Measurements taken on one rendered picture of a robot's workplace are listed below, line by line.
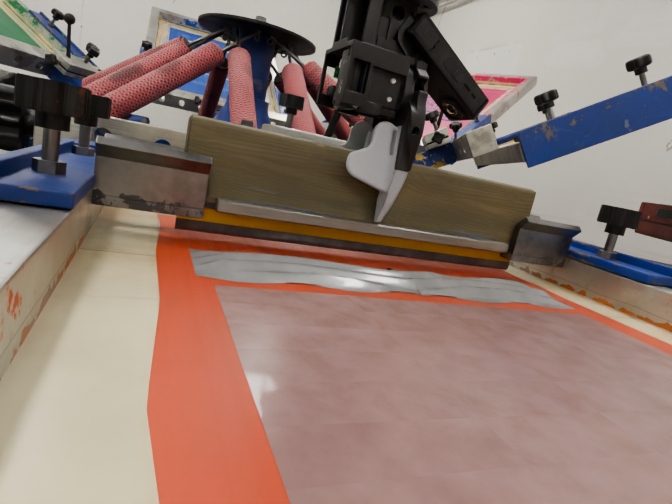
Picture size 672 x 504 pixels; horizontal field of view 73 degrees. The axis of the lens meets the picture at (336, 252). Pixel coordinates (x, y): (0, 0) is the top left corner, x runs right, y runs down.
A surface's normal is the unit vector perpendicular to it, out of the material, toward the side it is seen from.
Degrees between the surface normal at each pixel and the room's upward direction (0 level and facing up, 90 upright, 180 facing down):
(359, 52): 90
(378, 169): 82
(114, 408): 0
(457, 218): 90
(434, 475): 0
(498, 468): 0
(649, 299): 90
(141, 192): 90
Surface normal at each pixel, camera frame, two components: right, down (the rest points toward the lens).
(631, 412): 0.20, -0.96
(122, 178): 0.36, 0.26
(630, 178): -0.91, -0.11
